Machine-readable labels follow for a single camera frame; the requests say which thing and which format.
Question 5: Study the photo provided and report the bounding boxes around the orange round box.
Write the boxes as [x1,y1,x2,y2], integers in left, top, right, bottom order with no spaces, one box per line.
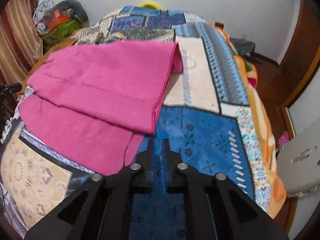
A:
[48,15,69,30]

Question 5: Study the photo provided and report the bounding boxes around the grey folding stool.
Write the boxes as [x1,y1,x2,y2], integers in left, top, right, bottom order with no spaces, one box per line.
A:
[277,120,319,196]

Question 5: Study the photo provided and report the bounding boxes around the blue patchwork bedspread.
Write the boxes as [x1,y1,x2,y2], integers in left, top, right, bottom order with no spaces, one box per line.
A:
[1,6,256,239]

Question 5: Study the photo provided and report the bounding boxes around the brown wooden door frame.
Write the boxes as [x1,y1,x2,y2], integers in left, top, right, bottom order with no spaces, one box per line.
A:
[278,0,320,108]

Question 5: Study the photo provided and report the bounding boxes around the striped brown curtain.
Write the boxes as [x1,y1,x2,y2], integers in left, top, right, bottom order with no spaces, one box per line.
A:
[1,0,43,84]

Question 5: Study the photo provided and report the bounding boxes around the yellow plush toy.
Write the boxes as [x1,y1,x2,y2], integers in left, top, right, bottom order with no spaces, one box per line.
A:
[139,0,162,10]

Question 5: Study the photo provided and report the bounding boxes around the pink pants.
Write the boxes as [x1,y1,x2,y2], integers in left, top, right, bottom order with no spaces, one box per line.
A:
[19,41,183,176]

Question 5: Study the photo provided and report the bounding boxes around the grey neck pillow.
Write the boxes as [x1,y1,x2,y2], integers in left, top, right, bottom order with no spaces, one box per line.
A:
[52,0,89,23]

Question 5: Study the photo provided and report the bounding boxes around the orange floral blanket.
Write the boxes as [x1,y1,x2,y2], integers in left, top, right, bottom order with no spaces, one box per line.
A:
[215,27,287,218]

